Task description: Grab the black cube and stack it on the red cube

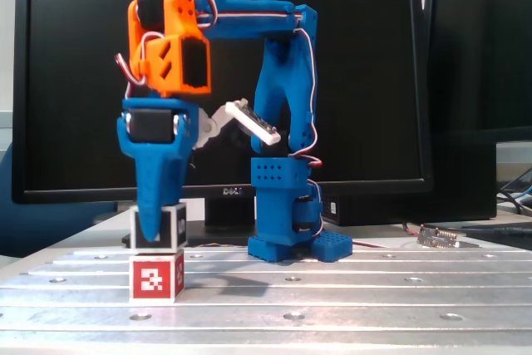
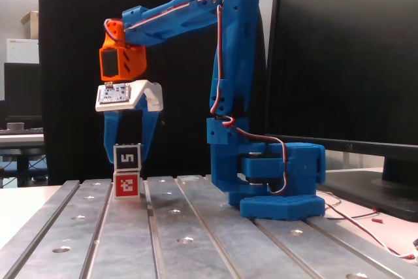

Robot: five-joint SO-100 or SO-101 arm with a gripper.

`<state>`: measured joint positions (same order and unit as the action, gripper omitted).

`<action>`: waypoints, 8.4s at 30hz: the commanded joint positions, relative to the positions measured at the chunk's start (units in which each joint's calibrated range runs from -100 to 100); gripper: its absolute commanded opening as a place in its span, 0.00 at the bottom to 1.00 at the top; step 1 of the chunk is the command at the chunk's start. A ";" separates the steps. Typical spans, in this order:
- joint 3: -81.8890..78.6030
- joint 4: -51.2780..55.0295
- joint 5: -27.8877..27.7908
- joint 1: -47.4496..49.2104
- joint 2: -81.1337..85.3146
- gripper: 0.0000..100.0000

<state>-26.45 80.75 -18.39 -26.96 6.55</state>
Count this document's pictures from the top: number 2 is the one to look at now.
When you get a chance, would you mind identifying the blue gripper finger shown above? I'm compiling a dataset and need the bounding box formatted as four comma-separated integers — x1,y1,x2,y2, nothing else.
103,110,125,166
139,108,163,163

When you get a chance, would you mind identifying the black cube with number five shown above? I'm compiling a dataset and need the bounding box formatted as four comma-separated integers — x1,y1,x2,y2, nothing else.
113,142,143,174

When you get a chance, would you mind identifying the red cube with white pattern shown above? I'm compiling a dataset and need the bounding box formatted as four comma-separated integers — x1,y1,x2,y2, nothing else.
113,171,142,201

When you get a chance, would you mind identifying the white background desk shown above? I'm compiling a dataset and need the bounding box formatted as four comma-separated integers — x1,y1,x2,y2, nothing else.
0,128,46,188

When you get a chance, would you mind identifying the black background screen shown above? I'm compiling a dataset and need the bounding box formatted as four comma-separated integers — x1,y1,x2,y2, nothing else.
3,62,42,120

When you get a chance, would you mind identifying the white cabinet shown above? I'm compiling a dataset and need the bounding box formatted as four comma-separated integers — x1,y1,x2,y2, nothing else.
6,39,40,63

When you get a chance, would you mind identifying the brown cardboard box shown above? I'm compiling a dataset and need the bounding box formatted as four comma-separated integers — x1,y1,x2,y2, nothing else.
20,10,40,40

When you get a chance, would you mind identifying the black Dell monitor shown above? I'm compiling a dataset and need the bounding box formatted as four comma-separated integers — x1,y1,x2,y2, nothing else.
261,0,418,223

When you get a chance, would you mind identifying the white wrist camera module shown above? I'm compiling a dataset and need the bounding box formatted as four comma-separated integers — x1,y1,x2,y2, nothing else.
95,79,164,113

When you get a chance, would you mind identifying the aluminium slotted base plate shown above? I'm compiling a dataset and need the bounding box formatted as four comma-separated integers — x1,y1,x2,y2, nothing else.
0,174,406,279

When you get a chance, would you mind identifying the red and white wire bundle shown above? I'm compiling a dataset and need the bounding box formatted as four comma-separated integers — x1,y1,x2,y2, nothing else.
318,190,418,260

